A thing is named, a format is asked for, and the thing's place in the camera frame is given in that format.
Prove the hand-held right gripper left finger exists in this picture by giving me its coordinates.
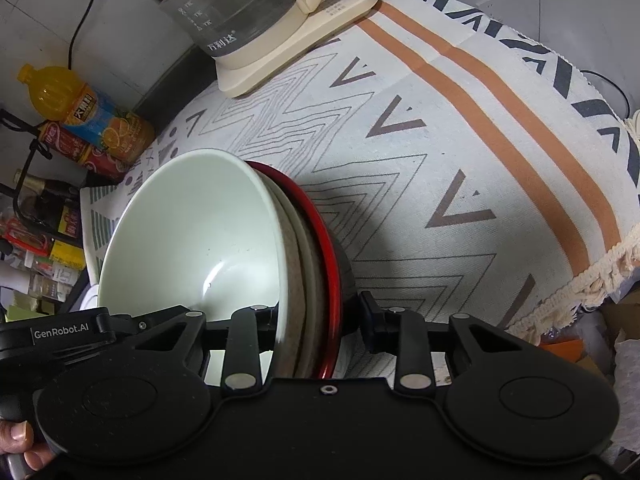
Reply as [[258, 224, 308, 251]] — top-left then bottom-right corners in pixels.
[[134, 303, 279, 394]]

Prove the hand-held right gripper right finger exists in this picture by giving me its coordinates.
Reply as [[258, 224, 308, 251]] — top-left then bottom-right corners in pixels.
[[359, 290, 509, 394]]

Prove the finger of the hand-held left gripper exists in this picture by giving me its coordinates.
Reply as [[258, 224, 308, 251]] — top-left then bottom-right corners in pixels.
[[111, 305, 196, 350]]

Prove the beige bowl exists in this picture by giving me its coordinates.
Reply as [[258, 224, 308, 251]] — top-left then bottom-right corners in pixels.
[[260, 180, 329, 380]]

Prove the red and black bowl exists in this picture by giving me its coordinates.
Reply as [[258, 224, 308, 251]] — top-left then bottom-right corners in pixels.
[[247, 160, 362, 382]]

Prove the pale green bowl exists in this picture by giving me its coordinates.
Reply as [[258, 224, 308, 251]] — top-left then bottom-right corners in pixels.
[[92, 149, 289, 380]]

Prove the person's left hand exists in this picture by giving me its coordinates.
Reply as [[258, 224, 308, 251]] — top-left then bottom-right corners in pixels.
[[0, 420, 56, 472]]

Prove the pile of colourful packets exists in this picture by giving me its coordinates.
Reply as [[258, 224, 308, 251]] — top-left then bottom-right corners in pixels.
[[0, 210, 87, 323]]

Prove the dark sauce bottle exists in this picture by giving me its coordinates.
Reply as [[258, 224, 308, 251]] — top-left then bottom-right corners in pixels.
[[12, 170, 84, 249]]

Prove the patterned fringed tablecloth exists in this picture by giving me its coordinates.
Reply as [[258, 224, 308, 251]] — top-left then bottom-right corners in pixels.
[[80, 0, 640, 387]]

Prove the red label bottle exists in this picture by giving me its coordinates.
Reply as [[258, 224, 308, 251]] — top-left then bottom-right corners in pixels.
[[37, 120, 132, 184]]

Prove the orange juice bottle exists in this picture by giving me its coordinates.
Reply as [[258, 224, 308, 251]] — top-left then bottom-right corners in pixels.
[[17, 64, 157, 167]]

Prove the cardboard box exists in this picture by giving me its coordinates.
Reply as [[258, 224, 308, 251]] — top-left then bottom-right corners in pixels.
[[597, 294, 640, 357]]

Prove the white plastic sheet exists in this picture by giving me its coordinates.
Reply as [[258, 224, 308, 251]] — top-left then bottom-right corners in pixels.
[[609, 329, 640, 467]]

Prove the glass electric kettle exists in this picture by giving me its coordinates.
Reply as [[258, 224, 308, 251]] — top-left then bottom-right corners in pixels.
[[214, 0, 381, 101]]

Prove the black metal frame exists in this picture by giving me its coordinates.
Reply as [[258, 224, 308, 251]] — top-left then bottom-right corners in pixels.
[[0, 107, 57, 242]]

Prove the black power cable with plug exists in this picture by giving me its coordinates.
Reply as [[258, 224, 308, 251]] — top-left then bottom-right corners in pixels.
[[68, 0, 102, 69]]

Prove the thin black cable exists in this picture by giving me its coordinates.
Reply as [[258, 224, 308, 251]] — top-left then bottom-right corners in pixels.
[[582, 70, 632, 119]]

